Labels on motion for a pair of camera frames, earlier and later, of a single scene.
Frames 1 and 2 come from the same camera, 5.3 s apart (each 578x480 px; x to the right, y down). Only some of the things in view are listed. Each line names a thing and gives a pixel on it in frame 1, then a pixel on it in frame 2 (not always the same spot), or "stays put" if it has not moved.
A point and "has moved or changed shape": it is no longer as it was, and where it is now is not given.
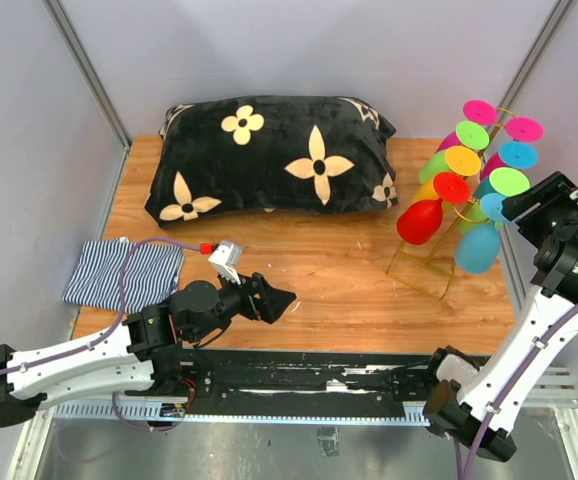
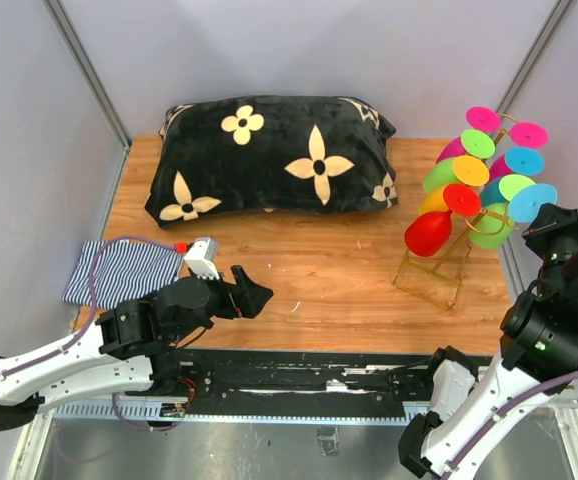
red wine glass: (418, 220) to (429, 234)
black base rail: (278, 385) stays put
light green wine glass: (472, 217) to (492, 227)
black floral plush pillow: (239, 154) stays put
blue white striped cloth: (151, 281) stays put
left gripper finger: (276, 305) to (256, 297)
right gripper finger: (519, 202) to (548, 218)
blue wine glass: (477, 248) has moved or changed shape
